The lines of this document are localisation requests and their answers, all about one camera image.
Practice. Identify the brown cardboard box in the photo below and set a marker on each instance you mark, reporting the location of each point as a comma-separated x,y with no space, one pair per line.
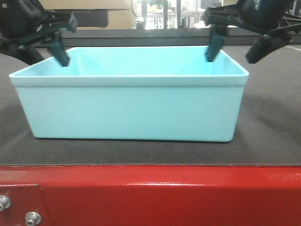
122,13

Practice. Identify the red conveyor frame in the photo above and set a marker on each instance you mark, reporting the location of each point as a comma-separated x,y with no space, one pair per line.
153,195

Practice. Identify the silver hex bolt left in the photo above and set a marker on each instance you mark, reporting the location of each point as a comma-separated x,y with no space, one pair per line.
5,202

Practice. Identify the silver hex bolt right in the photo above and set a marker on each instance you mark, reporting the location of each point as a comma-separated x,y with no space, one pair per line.
32,219

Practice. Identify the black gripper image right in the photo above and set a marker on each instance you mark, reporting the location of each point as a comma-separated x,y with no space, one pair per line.
268,18

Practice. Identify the black box on cardboard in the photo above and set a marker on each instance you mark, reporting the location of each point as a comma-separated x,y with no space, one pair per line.
87,17

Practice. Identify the silver hex bolt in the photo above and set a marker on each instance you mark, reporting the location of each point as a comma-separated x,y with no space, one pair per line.
5,202
32,219

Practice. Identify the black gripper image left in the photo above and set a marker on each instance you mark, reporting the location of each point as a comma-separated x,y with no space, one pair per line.
22,21

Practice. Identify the light blue plastic bin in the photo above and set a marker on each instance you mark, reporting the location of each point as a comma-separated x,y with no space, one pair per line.
142,93

